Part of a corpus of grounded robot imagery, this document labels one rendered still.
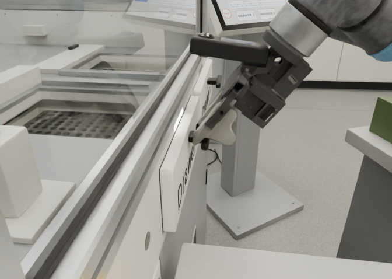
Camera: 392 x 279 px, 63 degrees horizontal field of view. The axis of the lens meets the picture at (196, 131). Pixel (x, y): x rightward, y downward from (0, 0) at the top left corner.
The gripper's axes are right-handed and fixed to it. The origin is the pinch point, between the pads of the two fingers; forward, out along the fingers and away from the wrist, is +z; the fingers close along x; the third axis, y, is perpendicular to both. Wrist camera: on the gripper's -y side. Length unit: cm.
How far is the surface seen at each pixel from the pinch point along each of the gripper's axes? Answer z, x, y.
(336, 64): -10, 298, 125
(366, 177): -3, 33, 53
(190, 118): -0.4, 2.5, -1.9
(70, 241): -4.0, -33.5, -8.1
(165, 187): 2.2, -14.5, -1.1
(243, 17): -11, 85, 1
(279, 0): -24, 102, 11
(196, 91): 0.4, 17.2, -2.4
